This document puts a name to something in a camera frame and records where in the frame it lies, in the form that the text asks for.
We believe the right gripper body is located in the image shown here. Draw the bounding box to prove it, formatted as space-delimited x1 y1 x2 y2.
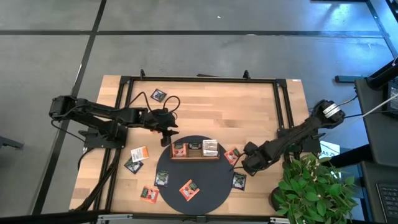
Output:
241 141 271 177

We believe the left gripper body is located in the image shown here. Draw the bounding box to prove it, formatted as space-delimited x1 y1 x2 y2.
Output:
144 108 178 131

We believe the wooden tea organizer box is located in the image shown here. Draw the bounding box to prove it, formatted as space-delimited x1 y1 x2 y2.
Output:
169 141 220 161

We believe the black plant pot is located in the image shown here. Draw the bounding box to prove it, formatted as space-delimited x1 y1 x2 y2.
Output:
269 185 289 212

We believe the round dark woven placemat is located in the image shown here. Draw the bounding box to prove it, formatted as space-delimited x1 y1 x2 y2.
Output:
155 134 235 215

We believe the green leafy plant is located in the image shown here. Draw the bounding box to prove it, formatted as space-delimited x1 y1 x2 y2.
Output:
275 151 359 224

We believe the white paper sign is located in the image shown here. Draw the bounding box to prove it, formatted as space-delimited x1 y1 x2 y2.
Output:
319 140 341 158

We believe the black stand bar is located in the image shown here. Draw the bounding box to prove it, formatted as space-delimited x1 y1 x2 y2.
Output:
320 143 374 169

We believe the black keyboard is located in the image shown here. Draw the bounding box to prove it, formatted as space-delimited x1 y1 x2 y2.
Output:
375 182 398 223

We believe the black crossbar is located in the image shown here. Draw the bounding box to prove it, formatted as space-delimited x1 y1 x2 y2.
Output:
0 210 105 224

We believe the black stand pole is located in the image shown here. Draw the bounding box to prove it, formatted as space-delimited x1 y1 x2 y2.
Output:
365 57 398 91

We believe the grey furniture foot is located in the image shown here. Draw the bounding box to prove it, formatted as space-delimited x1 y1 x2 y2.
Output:
0 135 25 151

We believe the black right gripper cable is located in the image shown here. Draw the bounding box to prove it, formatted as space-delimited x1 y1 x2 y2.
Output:
230 151 248 172

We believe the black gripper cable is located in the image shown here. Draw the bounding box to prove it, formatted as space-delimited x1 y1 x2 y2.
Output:
230 151 248 172
129 91 182 125

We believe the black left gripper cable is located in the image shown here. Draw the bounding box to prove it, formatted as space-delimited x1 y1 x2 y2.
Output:
129 91 182 125

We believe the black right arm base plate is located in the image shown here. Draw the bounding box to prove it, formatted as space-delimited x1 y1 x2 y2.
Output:
277 128 322 154

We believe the black metal table frame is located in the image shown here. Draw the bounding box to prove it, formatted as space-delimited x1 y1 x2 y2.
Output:
70 68 296 224

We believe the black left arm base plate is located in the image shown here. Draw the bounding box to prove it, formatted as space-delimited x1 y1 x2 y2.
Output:
83 124 129 149

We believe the black power cable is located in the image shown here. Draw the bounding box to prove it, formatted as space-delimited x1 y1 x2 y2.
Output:
341 110 398 121

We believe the yellow cable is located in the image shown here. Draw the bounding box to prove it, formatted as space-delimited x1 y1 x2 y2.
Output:
337 95 359 106

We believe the teal metal bracket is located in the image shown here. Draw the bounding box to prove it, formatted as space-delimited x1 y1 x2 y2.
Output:
335 75 365 83

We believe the white cable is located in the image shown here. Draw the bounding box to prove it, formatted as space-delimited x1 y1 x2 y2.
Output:
361 92 398 119

